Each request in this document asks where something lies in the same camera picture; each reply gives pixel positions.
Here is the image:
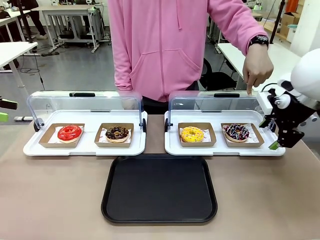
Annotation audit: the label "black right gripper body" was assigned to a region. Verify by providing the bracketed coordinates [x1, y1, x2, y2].
[267, 88, 316, 149]

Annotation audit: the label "person right forearm pink sleeve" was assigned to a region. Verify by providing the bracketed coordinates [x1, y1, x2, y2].
[107, 0, 134, 92]

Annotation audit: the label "person left forearm pink sleeve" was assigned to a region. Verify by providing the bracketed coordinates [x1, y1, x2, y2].
[207, 0, 270, 49]

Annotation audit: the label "brown cardboard donut tray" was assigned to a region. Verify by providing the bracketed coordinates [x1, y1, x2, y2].
[177, 121, 218, 148]
[220, 122, 266, 149]
[93, 122, 135, 149]
[38, 122, 86, 149]

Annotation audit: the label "dark purple drizzled donut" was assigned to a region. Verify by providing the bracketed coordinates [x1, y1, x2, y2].
[223, 123, 250, 143]

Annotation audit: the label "white display tray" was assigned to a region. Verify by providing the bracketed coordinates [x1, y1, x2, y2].
[163, 109, 287, 157]
[22, 109, 149, 157]

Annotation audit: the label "red glazed donut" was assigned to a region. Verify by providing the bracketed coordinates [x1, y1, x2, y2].
[57, 124, 84, 144]

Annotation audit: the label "yellow sprinkled donut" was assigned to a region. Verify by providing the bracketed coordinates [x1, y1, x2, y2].
[180, 126, 206, 144]

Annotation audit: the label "chocolate donut with nuts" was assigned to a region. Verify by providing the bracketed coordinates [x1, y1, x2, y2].
[104, 125, 131, 144]

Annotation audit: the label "black plastic serving tray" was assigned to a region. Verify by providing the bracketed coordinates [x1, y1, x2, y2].
[100, 155, 219, 224]

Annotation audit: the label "person left hand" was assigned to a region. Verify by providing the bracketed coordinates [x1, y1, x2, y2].
[242, 44, 275, 97]

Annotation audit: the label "person right hand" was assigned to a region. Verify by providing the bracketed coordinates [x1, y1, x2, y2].
[121, 97, 135, 111]

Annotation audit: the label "white block behind case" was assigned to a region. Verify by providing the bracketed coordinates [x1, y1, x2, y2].
[257, 90, 274, 114]

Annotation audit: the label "white desk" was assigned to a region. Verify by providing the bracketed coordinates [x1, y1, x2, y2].
[0, 41, 39, 90]

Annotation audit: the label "white side table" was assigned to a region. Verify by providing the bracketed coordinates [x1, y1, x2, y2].
[216, 42, 302, 91]

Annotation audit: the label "black office chair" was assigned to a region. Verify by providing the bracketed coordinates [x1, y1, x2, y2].
[202, 57, 237, 92]

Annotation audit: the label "black wrist watch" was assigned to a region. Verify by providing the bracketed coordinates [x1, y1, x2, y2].
[248, 34, 270, 50]

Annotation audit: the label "black stand pole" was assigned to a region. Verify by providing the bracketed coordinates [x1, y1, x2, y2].
[17, 0, 35, 44]

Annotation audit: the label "background person in black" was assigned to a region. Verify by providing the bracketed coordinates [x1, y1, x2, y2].
[9, 0, 48, 40]

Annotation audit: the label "brown cardboard box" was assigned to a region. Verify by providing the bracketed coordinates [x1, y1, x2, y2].
[280, 11, 301, 36]

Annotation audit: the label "black tripod pole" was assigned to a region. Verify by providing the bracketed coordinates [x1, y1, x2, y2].
[271, 0, 286, 44]

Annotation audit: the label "black trousers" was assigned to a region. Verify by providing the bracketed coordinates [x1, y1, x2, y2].
[141, 95, 172, 115]

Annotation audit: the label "pink hoodie torso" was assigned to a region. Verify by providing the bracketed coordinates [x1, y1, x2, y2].
[109, 0, 216, 103]

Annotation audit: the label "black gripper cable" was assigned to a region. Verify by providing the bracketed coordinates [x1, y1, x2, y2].
[260, 83, 279, 94]

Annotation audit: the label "clear display lid black handle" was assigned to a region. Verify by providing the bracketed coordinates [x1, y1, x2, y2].
[167, 90, 277, 133]
[26, 90, 148, 133]

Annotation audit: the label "grey frame beige desk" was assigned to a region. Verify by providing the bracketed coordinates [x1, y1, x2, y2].
[31, 4, 106, 54]

